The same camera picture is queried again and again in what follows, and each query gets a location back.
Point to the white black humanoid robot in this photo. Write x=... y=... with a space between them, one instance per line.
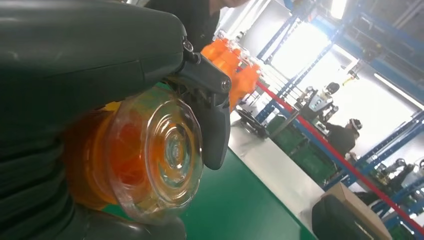
x=318 y=102
x=397 y=172

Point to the black carrying case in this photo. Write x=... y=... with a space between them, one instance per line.
x=338 y=222

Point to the brown cardboard box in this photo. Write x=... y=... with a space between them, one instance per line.
x=361 y=205

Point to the person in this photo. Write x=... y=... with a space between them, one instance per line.
x=342 y=139
x=192 y=16

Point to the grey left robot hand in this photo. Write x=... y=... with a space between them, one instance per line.
x=82 y=49

